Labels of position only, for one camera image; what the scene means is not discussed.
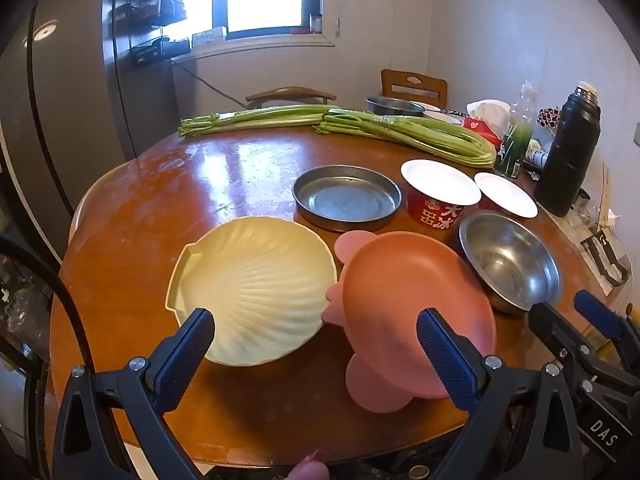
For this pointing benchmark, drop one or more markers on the black box on shelf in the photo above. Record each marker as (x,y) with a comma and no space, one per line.
(158,50)

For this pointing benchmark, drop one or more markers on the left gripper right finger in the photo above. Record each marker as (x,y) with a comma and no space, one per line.
(521,425)

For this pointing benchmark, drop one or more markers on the wooden chopsticks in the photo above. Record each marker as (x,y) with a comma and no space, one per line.
(605,198)

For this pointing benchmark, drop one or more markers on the pink bear-shaped plate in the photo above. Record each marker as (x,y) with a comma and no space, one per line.
(386,281)

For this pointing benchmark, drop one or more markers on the cream shell-shaped plate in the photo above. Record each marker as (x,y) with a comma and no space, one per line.
(263,279)

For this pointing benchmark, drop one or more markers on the curved wooden armchair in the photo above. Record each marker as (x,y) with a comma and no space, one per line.
(289,94)

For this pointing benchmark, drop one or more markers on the shallow round metal pan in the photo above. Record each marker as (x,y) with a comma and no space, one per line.
(342,198)

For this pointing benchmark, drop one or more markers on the operator hand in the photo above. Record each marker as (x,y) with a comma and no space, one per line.
(312,467)

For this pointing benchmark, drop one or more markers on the celery bunch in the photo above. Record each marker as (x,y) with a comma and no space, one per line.
(432,136)
(270,117)

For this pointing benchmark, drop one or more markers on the far metal bowl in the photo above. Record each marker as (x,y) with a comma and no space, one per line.
(382,105)

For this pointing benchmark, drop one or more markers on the black clamp tool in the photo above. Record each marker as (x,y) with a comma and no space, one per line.
(608,265)

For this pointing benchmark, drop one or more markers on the black thermos flask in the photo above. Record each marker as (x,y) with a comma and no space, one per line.
(571,151)

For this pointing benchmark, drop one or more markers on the wooden slat-back chair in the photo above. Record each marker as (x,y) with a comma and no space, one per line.
(417,87)

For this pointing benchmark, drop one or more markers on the grey refrigerator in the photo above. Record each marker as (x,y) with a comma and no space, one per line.
(76,102)

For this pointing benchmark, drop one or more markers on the celery bunch left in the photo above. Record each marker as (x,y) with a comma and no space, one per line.
(270,117)

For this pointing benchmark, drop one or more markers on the red paper bowl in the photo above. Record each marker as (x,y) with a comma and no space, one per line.
(500,194)
(438,193)

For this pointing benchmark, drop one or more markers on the green label plastic bottle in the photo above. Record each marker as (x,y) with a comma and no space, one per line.
(515,142)

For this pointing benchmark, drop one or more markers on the white dish with food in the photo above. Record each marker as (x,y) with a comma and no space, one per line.
(436,113)

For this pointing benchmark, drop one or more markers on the stainless steel bowl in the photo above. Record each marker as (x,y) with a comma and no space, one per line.
(515,266)

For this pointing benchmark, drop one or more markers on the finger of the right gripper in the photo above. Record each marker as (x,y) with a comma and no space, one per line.
(620,332)
(580,362)

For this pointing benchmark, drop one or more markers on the red tissue pack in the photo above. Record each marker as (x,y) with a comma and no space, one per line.
(489,118)

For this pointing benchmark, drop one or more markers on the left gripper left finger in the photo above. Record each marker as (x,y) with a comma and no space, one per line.
(88,444)

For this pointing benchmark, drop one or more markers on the celery bunch right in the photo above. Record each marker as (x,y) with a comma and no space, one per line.
(432,136)

